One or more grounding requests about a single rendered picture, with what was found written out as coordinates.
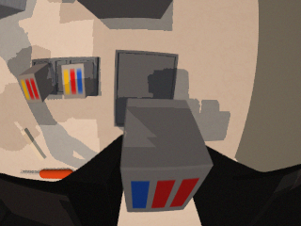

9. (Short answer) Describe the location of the cream rectangular block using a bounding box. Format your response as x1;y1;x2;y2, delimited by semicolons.
22;128;45;161

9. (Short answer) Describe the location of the beige board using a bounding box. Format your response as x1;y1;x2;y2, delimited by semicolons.
234;0;301;172

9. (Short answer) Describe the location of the orange-red capsule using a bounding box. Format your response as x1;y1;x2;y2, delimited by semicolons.
20;169;72;180

